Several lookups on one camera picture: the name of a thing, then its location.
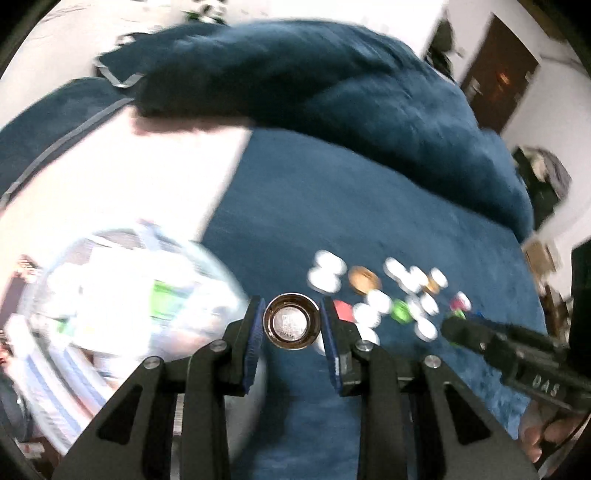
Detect person's right hand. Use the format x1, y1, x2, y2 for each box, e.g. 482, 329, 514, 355
518, 408, 591, 464

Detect dark hanging garment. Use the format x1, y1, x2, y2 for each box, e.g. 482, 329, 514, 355
425, 21, 462, 84

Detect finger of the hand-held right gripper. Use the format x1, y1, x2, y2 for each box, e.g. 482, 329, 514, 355
441, 316, 513, 365

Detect dark brown bottle cap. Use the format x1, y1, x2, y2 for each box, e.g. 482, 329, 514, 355
263, 293, 320, 352

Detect blue plush blanket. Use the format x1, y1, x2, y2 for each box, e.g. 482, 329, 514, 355
203, 124, 548, 480

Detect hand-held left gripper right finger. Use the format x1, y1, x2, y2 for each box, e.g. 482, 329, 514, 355
320, 295, 539, 480

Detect light blue mesh basket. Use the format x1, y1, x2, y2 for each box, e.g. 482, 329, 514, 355
18, 220, 269, 467

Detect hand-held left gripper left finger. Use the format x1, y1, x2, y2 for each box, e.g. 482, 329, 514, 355
53, 295, 266, 480

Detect dark blue duvet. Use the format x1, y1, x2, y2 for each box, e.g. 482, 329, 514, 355
95, 18, 536, 241

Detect cardboard box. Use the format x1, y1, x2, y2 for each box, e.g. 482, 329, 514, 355
522, 237, 559, 273

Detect pink blanket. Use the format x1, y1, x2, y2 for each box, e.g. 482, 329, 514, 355
0, 111, 254, 324

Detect orange-brown bottle cap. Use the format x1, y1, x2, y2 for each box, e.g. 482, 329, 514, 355
348, 265, 382, 295

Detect cluster of white bottle caps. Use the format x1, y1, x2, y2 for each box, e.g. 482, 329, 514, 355
307, 249, 448, 344

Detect dark blue piped pillow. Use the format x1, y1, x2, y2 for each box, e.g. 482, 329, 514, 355
95, 46, 148, 88
0, 76, 139, 199

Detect pile of clothes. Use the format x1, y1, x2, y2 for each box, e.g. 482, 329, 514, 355
512, 145, 573, 227

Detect brown wooden door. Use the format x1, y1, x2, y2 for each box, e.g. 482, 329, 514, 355
462, 14, 541, 134

